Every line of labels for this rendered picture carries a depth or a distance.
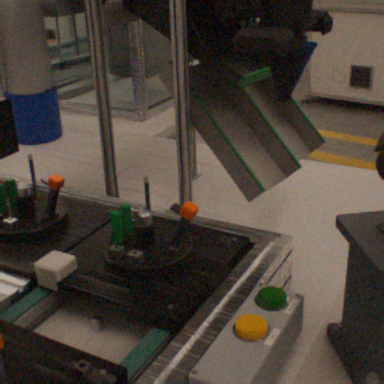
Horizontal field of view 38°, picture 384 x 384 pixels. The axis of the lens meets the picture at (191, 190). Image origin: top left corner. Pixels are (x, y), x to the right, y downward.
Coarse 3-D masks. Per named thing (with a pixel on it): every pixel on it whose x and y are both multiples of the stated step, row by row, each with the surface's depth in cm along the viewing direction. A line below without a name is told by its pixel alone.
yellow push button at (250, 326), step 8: (240, 320) 71; (248, 320) 71; (256, 320) 71; (264, 320) 71; (240, 328) 70; (248, 328) 70; (256, 328) 70; (264, 328) 70; (248, 336) 69; (256, 336) 69
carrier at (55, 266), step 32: (128, 224) 88; (160, 224) 92; (192, 224) 95; (64, 256) 83; (96, 256) 87; (128, 256) 81; (160, 256) 82; (192, 256) 86; (224, 256) 86; (64, 288) 81; (96, 288) 79; (128, 288) 79; (160, 288) 79; (192, 288) 78; (160, 320) 73
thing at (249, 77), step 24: (144, 0) 97; (168, 0) 94; (192, 0) 106; (168, 24) 96; (192, 24) 93; (216, 24) 105; (240, 24) 101; (192, 48) 94; (216, 48) 99; (216, 72) 93; (240, 72) 95; (264, 72) 94
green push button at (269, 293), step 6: (264, 288) 77; (270, 288) 77; (276, 288) 77; (258, 294) 76; (264, 294) 76; (270, 294) 76; (276, 294) 76; (282, 294) 76; (258, 300) 76; (264, 300) 75; (270, 300) 75; (276, 300) 75; (282, 300) 75; (264, 306) 75; (270, 306) 75; (276, 306) 75; (282, 306) 75
